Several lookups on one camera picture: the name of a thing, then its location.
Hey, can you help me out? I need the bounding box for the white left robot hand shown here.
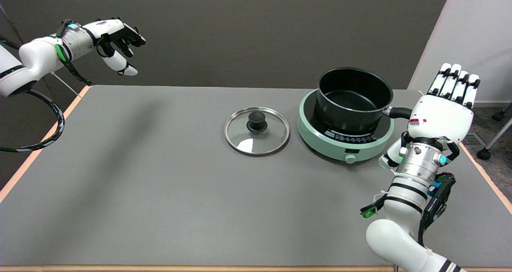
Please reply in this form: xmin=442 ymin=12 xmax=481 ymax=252
xmin=82 ymin=17 xmax=146 ymax=77

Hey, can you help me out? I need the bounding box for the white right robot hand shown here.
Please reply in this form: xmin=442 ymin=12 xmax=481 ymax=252
xmin=379 ymin=63 xmax=481 ymax=170

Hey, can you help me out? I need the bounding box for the black pot with long handle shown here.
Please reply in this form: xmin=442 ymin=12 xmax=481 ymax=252
xmin=316 ymin=67 xmax=413 ymax=134

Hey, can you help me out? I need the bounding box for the metal floor vent grille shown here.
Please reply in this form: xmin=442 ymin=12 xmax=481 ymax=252
xmin=461 ymin=132 xmax=487 ymax=147

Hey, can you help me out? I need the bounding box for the metal stand with black casters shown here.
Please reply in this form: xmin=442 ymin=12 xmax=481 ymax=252
xmin=477 ymin=102 xmax=512 ymax=161

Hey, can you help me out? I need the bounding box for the mint green induction cooker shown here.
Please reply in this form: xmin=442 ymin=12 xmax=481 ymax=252
xmin=297 ymin=89 xmax=395 ymax=164

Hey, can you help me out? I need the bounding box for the glass lid with black knob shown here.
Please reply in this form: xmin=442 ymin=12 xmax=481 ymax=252
xmin=224 ymin=107 xmax=290 ymax=156

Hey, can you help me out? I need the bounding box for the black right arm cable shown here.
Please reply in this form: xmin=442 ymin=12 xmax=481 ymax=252
xmin=418 ymin=172 xmax=456 ymax=246

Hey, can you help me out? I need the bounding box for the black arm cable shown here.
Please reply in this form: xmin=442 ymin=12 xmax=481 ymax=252
xmin=0 ymin=19 xmax=93 ymax=153
xmin=418 ymin=172 xmax=456 ymax=246

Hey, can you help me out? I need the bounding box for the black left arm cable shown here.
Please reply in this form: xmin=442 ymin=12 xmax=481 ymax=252
xmin=0 ymin=19 xmax=93 ymax=153

